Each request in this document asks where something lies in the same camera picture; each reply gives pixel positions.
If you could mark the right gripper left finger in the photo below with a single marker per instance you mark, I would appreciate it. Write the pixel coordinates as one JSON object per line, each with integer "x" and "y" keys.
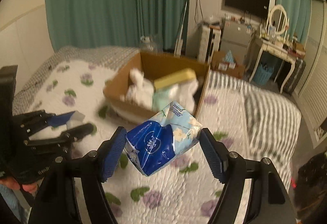
{"x": 113, "y": 150}

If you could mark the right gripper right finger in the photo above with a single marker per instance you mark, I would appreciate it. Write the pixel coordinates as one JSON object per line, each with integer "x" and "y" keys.
{"x": 216, "y": 155}

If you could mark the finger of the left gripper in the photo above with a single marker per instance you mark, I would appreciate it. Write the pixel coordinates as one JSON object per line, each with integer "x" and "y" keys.
{"x": 68, "y": 136}
{"x": 36, "y": 119}

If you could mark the blue tissue pack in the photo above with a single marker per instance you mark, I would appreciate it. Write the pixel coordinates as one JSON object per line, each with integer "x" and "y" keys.
{"x": 167, "y": 135}

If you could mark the white plush toy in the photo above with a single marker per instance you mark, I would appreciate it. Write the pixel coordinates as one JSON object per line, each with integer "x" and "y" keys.
{"x": 140, "y": 92}

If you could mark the white green wet wipes pack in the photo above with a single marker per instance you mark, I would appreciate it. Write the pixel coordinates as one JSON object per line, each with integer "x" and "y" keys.
{"x": 181, "y": 93}

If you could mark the yellow sponge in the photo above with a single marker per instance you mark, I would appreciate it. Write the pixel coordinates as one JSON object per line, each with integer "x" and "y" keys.
{"x": 174, "y": 78}

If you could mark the left hand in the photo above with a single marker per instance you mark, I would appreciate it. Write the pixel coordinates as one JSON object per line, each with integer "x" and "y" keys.
{"x": 11, "y": 183}

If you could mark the white floral quilt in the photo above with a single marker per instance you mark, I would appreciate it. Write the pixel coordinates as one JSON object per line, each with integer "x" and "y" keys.
{"x": 184, "y": 191}

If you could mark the grey checked bed sheet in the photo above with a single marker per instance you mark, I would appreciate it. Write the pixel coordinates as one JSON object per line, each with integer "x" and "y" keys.
{"x": 272, "y": 120}

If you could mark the brown floor cardboard box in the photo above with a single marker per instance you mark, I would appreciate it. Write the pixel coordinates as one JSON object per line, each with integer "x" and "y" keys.
{"x": 228, "y": 64}

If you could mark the blue laundry basket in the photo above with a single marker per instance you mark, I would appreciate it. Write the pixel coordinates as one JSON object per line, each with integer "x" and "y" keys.
{"x": 263, "y": 74}

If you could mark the white louvered wardrobe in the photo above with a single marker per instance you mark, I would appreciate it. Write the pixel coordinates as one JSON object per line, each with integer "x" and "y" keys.
{"x": 310, "y": 92}

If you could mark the clear water jug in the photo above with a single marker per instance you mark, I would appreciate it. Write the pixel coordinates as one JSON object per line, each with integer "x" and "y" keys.
{"x": 148, "y": 44}

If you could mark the silver small refrigerator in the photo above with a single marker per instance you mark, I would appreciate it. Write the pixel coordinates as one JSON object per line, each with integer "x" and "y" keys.
{"x": 236, "y": 38}

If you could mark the dark suitcase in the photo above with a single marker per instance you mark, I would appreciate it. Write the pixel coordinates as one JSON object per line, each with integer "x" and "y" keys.
{"x": 293, "y": 80}

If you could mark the white drawer cabinet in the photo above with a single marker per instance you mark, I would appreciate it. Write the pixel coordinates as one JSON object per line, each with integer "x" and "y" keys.
{"x": 209, "y": 43}

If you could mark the white dressing table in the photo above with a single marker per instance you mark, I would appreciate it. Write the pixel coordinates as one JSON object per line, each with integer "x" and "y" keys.
{"x": 275, "y": 53}

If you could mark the green curtain left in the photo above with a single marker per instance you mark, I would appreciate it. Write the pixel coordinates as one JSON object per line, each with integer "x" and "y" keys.
{"x": 96, "y": 23}

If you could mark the white oval mirror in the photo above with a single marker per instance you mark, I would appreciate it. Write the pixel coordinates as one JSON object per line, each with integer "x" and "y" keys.
{"x": 278, "y": 19}

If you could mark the black wall television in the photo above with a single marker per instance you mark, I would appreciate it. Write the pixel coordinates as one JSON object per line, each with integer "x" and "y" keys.
{"x": 259, "y": 8}

